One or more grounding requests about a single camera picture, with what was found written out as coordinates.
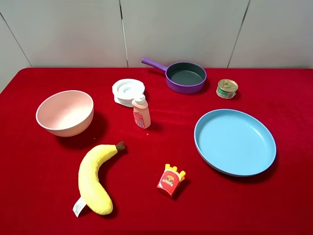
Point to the blue plastic plate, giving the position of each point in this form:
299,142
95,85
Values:
234,143

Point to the red tablecloth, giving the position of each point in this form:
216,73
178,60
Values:
39,171

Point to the green gold tin can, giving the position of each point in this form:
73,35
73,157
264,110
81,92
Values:
226,88

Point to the purple toy frying pan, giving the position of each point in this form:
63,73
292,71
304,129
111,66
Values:
181,77

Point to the yellow plush banana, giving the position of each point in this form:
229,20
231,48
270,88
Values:
92,193

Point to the white round plastic lid stack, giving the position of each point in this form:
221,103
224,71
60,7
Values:
125,90

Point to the pink plastic bowl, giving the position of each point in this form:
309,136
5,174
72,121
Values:
66,114

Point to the peach lotion bottle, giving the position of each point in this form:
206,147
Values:
141,111

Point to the red toy fries box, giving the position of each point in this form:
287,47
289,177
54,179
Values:
170,180

